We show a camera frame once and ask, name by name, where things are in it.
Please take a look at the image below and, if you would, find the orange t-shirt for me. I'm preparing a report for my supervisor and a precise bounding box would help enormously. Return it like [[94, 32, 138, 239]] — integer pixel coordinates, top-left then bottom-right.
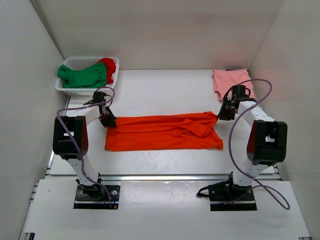
[[104, 111, 224, 152]]

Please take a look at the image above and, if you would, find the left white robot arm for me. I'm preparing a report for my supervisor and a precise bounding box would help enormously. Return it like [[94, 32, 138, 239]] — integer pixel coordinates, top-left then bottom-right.
[[52, 91, 117, 199]]

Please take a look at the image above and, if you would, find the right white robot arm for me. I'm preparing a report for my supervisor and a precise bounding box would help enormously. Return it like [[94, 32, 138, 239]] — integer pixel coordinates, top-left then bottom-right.
[[218, 85, 288, 200]]

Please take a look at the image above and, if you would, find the pink folded t-shirt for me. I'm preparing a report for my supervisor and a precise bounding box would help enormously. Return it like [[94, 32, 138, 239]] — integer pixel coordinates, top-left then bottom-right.
[[212, 69, 251, 102]]

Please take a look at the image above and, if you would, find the green t-shirt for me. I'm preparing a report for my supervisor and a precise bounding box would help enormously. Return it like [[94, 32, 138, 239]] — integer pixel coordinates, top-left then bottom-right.
[[57, 62, 107, 89]]

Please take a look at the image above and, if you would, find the red t-shirt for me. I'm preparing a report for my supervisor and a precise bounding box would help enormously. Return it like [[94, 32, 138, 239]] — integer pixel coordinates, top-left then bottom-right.
[[97, 57, 117, 85]]

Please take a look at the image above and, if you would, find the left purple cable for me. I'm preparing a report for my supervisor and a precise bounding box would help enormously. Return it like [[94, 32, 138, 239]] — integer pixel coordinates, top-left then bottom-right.
[[56, 86, 116, 210]]

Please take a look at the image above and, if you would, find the purple cable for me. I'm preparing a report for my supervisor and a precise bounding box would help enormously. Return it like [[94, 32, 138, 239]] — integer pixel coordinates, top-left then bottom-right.
[[56, 86, 116, 210], [209, 79, 291, 211]]

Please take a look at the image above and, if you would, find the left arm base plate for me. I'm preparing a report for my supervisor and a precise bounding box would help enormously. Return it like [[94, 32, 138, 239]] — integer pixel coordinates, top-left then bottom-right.
[[73, 179, 121, 210]]

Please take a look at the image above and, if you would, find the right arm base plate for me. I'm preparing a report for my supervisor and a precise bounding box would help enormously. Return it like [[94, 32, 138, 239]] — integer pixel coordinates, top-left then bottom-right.
[[196, 172, 258, 212]]

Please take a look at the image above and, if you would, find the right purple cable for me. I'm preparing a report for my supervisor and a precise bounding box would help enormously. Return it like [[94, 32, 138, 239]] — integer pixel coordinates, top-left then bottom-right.
[[209, 79, 291, 211]]

